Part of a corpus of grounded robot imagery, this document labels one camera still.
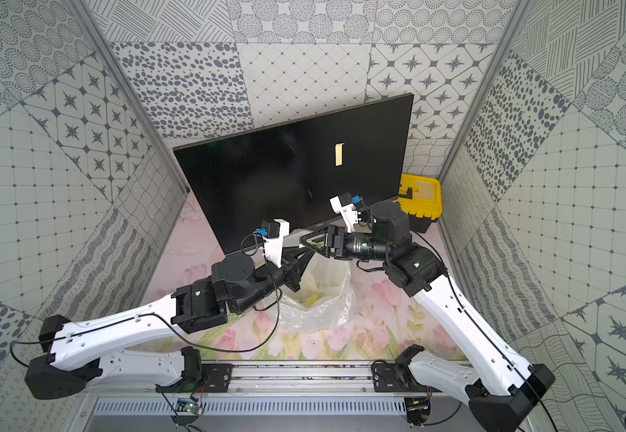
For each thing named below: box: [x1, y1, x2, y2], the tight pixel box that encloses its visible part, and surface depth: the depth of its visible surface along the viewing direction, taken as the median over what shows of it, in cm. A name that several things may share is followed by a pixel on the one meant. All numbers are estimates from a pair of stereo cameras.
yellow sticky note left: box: [334, 142, 346, 167], surface depth 72 cm
